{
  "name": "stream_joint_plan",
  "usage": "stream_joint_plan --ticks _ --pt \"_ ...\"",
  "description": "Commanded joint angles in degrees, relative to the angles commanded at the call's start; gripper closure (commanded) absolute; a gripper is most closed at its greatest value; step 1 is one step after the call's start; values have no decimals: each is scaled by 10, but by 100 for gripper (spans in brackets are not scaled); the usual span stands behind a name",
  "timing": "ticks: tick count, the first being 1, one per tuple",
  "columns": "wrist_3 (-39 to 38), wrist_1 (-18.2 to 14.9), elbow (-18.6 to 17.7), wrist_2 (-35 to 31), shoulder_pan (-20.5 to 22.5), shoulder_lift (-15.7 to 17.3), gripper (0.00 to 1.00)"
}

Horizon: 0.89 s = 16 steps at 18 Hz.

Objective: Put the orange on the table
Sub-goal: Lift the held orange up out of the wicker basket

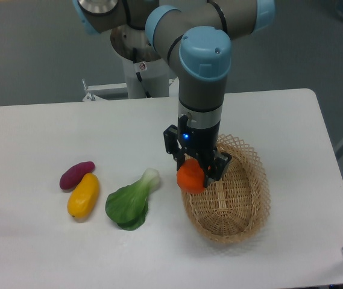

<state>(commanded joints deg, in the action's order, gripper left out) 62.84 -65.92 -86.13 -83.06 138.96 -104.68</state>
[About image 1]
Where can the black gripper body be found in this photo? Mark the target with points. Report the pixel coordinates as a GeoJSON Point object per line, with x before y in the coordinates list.
{"type": "Point", "coordinates": [199, 143]}

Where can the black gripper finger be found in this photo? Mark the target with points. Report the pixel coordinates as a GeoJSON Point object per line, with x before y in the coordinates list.
{"type": "Point", "coordinates": [177, 144]}
{"type": "Point", "coordinates": [214, 165]}

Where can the orange fruit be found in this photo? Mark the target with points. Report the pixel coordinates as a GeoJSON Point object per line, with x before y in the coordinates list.
{"type": "Point", "coordinates": [190, 177]}

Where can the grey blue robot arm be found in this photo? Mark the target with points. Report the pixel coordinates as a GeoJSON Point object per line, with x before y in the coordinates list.
{"type": "Point", "coordinates": [196, 46]}

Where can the woven wicker basket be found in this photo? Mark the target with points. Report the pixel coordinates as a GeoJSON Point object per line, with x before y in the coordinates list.
{"type": "Point", "coordinates": [236, 207]}

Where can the green bok choy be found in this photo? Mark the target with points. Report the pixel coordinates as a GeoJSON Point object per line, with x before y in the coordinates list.
{"type": "Point", "coordinates": [128, 206]}

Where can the yellow mango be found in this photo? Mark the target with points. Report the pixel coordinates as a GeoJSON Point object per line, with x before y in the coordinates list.
{"type": "Point", "coordinates": [83, 199]}

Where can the purple sweet potato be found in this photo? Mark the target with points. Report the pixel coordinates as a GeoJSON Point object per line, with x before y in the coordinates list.
{"type": "Point", "coordinates": [74, 175]}

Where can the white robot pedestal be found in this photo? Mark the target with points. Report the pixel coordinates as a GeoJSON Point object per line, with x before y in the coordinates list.
{"type": "Point", "coordinates": [146, 74]}

